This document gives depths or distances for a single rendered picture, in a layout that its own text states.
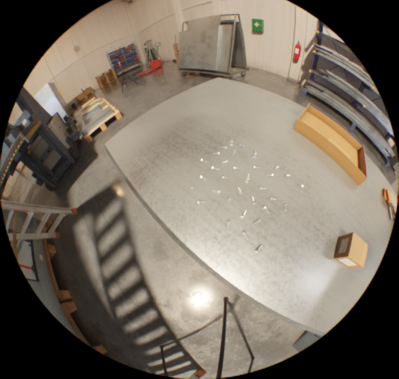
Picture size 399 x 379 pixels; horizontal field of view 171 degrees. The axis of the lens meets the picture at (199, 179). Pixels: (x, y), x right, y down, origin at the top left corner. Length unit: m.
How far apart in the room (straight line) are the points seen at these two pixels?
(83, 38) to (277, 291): 11.77
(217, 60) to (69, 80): 9.62
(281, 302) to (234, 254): 0.20
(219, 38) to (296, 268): 3.28
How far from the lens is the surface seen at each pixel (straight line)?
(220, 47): 3.16
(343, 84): 3.75
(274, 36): 5.04
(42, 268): 2.13
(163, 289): 1.10
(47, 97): 6.81
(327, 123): 0.93
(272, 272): 0.37
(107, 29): 11.71
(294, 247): 0.39
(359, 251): 0.51
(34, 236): 1.91
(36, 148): 2.82
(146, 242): 1.11
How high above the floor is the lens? 0.98
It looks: 59 degrees down
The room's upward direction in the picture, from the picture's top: 12 degrees counter-clockwise
